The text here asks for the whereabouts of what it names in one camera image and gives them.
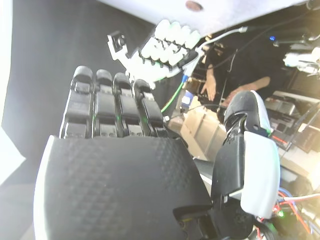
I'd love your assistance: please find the brown cardboard box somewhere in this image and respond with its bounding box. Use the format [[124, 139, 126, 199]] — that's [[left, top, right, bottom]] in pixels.
[[179, 96, 228, 161]]

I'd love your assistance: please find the green cable with blue plug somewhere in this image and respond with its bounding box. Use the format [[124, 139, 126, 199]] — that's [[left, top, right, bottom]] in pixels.
[[160, 74, 188, 114]]

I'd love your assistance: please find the person in black clothes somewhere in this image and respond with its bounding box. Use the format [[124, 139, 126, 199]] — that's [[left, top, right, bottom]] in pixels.
[[199, 32, 298, 107]]

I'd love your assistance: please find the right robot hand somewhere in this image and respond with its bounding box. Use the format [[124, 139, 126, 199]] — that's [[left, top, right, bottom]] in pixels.
[[33, 64, 281, 240]]

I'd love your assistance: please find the spare white robot hand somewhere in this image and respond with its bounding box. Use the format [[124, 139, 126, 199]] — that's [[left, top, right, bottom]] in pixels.
[[283, 46, 320, 76]]

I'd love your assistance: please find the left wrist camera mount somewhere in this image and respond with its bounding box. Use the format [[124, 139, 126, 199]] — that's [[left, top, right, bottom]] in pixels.
[[106, 30, 131, 61]]

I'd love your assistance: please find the brown round disc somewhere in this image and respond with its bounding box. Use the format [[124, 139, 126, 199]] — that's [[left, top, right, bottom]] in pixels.
[[185, 0, 204, 12]]

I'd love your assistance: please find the white cable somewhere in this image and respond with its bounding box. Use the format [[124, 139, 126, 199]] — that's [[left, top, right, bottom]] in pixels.
[[197, 26, 248, 50]]

